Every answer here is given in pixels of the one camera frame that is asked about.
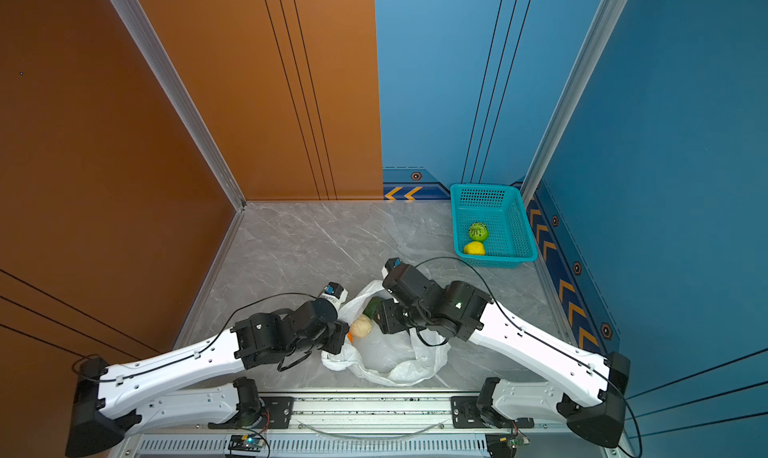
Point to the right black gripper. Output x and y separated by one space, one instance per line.
387 321

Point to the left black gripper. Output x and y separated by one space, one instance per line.
341 330

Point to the white plastic bag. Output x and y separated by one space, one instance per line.
403 359

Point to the yellow lemon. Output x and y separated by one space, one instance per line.
474 248

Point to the green fruit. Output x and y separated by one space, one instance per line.
478 231

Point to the teal plastic basket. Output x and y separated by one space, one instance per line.
501 210

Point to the green avocado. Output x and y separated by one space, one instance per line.
372 307

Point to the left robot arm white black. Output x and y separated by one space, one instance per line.
199 383

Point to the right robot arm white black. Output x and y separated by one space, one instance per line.
581 389

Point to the beige round fruit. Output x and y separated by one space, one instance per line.
361 327

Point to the left green circuit board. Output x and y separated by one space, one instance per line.
247 445

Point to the right circuit board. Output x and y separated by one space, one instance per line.
505 445

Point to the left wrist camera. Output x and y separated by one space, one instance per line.
335 293

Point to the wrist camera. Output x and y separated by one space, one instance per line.
390 265
335 293

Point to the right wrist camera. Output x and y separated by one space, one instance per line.
390 265

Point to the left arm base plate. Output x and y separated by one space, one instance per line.
273 413

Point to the aluminium mounting rail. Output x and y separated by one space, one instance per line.
370 423

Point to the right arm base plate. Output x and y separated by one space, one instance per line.
474 412

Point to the left aluminium corner post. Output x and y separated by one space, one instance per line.
150 46

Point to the aluminium corner post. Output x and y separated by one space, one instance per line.
598 35
150 46

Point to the right aluminium corner post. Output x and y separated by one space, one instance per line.
598 35

